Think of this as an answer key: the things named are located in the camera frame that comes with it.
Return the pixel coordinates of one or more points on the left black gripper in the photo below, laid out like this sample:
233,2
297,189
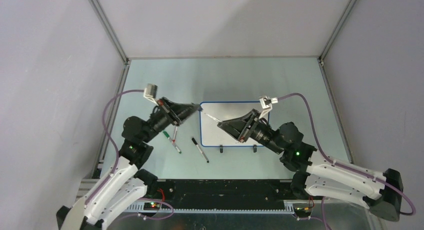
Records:
178,112

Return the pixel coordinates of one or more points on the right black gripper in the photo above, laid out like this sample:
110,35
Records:
238,128

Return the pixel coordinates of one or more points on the blue whiteboard marker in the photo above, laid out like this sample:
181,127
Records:
212,117

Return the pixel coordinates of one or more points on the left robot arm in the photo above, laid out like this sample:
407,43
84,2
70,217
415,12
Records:
126,181

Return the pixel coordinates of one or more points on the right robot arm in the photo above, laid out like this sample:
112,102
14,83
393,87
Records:
317,174

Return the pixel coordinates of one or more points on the left black whiteboard clip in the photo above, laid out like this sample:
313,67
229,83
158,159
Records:
221,149

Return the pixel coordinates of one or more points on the blue framed whiteboard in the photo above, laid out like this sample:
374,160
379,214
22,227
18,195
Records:
213,136

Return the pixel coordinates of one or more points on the green whiteboard marker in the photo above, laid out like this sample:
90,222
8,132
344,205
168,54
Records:
172,142

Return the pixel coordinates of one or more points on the red whiteboard marker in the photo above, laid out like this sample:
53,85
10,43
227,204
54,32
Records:
175,131

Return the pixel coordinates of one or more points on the black whiteboard marker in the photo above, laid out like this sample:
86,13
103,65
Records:
200,149

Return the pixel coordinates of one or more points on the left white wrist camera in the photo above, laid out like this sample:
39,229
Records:
150,93

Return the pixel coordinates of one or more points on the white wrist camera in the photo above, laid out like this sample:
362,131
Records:
150,93
266,104

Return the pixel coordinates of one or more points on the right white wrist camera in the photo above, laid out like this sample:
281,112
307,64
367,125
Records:
266,104

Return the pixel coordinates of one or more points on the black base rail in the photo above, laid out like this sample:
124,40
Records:
227,195

